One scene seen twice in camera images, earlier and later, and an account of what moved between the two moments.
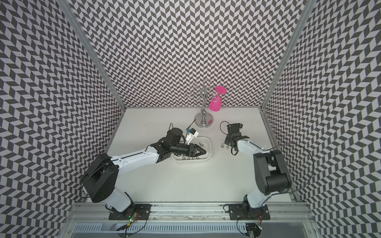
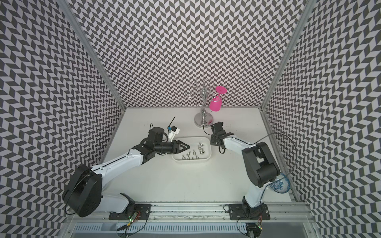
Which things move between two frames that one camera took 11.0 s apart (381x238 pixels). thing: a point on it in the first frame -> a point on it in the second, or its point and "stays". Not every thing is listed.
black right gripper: x=227 y=141 -> x=213 y=140
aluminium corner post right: x=308 y=9 stays
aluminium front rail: x=85 y=212 stays
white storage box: x=205 y=143 stays
